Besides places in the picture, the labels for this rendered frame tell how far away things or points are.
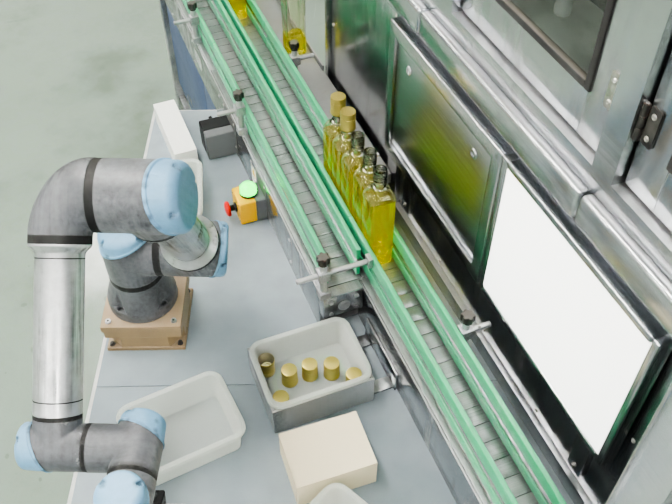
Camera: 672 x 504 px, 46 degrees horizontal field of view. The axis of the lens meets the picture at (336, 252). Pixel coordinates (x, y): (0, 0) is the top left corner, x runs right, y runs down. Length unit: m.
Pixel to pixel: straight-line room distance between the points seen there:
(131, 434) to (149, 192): 0.37
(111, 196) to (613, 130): 0.72
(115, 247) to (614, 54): 0.98
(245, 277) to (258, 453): 0.47
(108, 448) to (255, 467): 0.44
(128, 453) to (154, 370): 0.56
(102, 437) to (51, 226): 0.33
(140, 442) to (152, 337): 0.56
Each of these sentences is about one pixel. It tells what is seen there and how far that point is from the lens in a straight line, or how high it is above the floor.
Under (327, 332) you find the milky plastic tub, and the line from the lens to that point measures 1.75.
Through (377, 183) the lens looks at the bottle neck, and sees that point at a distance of 1.62.
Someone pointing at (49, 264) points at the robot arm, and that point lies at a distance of 1.28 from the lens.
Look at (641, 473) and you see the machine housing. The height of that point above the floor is 1.68.
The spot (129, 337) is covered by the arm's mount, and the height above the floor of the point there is 0.80.
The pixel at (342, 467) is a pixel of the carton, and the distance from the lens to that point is 1.56.
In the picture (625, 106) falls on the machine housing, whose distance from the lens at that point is 1.15.
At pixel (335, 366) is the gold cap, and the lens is 1.69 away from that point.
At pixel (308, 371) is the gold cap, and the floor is 0.81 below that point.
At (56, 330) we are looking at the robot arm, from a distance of 1.28.
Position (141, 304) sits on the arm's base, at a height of 0.89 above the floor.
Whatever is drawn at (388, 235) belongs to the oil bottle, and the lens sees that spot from 1.72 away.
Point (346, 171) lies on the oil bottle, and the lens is 1.74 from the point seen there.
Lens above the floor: 2.21
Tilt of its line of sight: 47 degrees down
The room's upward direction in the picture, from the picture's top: straight up
